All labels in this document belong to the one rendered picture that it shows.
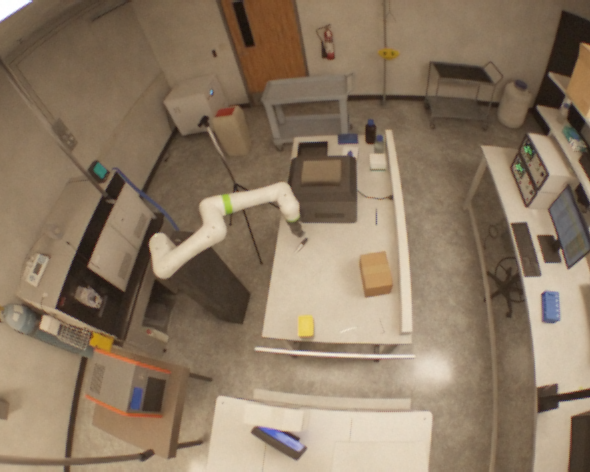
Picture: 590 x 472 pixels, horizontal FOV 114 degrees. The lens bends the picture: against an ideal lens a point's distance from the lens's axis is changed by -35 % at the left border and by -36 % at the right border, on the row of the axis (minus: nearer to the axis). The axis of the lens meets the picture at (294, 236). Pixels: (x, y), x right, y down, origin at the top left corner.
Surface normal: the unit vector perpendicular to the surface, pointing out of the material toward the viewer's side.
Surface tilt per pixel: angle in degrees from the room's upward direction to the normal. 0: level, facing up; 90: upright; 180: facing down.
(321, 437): 0
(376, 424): 0
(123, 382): 0
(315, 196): 58
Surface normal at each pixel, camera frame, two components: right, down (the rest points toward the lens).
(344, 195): -0.18, 0.44
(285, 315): -0.17, -0.52
